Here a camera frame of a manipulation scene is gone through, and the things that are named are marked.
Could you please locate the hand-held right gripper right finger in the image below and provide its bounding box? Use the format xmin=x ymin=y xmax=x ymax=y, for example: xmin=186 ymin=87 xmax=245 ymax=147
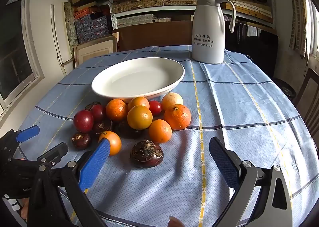
xmin=209 ymin=137 xmax=293 ymax=227

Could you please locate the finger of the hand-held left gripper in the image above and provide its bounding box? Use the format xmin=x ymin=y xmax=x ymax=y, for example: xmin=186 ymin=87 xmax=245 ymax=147
xmin=37 ymin=142 xmax=68 ymax=168
xmin=0 ymin=125 xmax=40 ymax=151

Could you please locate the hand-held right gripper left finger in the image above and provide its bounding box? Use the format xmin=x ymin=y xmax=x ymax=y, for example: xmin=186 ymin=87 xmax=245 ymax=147
xmin=27 ymin=139 xmax=111 ymax=227

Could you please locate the red plum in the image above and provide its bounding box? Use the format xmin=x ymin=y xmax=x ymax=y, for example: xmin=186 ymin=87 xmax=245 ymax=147
xmin=73 ymin=110 xmax=94 ymax=133
xmin=90 ymin=104 xmax=106 ymax=121

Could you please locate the yellow orange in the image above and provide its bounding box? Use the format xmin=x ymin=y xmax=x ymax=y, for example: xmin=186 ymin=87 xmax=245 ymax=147
xmin=127 ymin=105 xmax=153 ymax=130

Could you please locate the mandarin with green stem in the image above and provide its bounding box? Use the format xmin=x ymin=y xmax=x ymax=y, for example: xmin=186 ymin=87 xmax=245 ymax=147
xmin=164 ymin=104 xmax=192 ymax=130

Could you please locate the red cherry tomato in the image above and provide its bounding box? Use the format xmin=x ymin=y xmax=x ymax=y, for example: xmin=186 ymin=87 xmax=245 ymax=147
xmin=149 ymin=100 xmax=162 ymax=116

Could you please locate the pale orange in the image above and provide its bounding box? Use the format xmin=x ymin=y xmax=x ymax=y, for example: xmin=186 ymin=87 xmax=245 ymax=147
xmin=161 ymin=92 xmax=183 ymax=111

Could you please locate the white oval plate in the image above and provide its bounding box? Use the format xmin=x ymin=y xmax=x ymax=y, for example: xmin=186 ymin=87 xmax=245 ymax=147
xmin=91 ymin=57 xmax=185 ymax=100

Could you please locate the person's right hand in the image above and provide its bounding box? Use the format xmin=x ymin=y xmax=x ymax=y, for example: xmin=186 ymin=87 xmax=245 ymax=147
xmin=169 ymin=216 xmax=183 ymax=227

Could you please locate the blue checked tablecloth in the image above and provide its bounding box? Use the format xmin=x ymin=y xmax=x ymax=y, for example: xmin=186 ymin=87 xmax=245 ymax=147
xmin=15 ymin=45 xmax=317 ymax=227

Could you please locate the black wheel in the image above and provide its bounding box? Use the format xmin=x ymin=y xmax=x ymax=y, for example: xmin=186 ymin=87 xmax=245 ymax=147
xmin=274 ymin=78 xmax=297 ymax=98

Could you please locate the white leaning plank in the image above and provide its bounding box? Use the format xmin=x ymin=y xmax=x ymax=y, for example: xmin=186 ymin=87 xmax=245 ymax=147
xmin=50 ymin=4 xmax=68 ymax=68

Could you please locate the grey marble slab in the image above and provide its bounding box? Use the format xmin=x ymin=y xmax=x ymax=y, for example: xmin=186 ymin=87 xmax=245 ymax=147
xmin=63 ymin=1 xmax=79 ymax=48

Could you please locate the stack of blue patterned boxes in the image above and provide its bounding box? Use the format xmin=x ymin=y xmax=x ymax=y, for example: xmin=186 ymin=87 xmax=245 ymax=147
xmin=73 ymin=9 xmax=112 ymax=44

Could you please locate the white thermos jug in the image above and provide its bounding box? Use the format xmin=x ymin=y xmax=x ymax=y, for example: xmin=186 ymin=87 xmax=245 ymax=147
xmin=191 ymin=0 xmax=236 ymax=64

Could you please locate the brown wooden chair back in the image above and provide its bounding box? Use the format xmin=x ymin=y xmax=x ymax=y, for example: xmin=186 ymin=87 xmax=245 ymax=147
xmin=117 ymin=21 xmax=194 ymax=52

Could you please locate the bright window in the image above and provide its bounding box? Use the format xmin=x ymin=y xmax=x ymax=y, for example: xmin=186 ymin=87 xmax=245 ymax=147
xmin=308 ymin=0 xmax=319 ymax=58

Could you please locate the bamboo blind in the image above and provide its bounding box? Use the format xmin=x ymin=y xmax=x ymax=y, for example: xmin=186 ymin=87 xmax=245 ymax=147
xmin=288 ymin=0 xmax=308 ymax=57

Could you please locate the white window frame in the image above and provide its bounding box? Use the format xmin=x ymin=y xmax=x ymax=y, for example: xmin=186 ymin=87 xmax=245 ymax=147
xmin=0 ymin=0 xmax=45 ymax=120

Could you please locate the wooden picture frame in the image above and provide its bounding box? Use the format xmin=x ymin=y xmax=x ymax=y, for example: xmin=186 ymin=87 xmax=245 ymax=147
xmin=73 ymin=35 xmax=118 ymax=68

